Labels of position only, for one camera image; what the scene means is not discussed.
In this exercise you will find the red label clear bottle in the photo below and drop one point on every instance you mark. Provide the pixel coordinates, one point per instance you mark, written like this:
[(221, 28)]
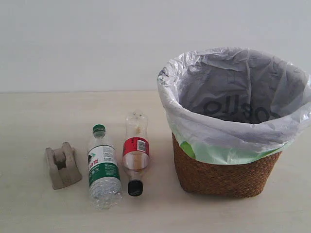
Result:
[(136, 151)]

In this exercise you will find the woven brown waste basket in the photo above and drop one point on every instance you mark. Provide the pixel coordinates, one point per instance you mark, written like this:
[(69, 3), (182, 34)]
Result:
[(233, 181)]

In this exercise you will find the grey cardboard pulp piece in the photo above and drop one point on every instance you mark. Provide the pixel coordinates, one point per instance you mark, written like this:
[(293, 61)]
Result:
[(62, 167)]

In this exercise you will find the white plastic bin liner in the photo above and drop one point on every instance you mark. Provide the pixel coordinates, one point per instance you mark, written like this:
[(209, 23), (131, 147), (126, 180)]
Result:
[(234, 105)]

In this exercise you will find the green label water bottle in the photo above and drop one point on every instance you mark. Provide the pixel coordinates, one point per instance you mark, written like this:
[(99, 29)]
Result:
[(103, 171)]

